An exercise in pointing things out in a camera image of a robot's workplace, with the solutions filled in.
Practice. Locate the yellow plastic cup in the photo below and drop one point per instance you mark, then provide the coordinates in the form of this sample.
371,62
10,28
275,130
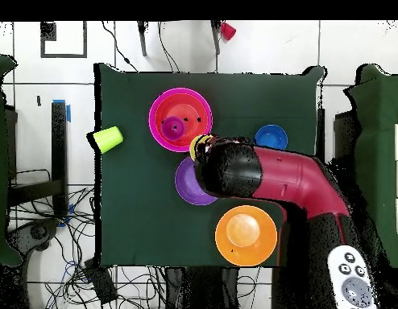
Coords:
194,148

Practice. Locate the red plastic bowl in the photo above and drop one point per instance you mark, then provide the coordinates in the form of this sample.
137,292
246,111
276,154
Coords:
192,109

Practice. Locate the purple plastic cup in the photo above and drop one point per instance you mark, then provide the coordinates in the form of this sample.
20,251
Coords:
168,130

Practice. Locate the purple plastic bowl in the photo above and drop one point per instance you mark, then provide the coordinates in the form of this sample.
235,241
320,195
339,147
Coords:
186,186

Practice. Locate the large pink plastic bowl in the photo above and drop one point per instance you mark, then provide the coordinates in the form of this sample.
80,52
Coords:
152,119

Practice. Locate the large orange plastic bowl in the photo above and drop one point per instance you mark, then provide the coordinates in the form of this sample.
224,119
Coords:
263,248

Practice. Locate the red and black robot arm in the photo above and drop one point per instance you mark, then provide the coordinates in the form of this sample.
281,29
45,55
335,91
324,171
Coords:
282,177

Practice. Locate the small blue plastic bowl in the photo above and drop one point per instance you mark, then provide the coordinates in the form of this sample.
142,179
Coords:
271,136

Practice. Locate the lime green plastic cup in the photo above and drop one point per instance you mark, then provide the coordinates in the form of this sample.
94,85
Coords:
107,138

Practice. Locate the dark green table cloth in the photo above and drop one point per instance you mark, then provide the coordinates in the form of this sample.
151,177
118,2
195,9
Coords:
137,225

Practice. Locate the black tripod leg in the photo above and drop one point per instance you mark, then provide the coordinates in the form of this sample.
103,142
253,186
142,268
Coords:
142,38
215,38

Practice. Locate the black metal stand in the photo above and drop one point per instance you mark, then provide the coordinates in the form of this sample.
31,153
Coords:
58,145
320,132

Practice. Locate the red plastic cup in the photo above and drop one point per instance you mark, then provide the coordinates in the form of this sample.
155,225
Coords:
228,31

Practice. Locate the blue tape strip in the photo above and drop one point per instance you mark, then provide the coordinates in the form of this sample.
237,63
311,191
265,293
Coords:
68,112

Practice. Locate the black power strip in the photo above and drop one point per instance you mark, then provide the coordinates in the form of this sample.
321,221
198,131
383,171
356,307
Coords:
100,283

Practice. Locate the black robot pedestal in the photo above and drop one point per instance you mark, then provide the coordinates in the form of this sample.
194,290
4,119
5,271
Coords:
202,289

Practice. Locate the black square floor frame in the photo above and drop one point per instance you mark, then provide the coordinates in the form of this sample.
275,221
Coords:
63,56

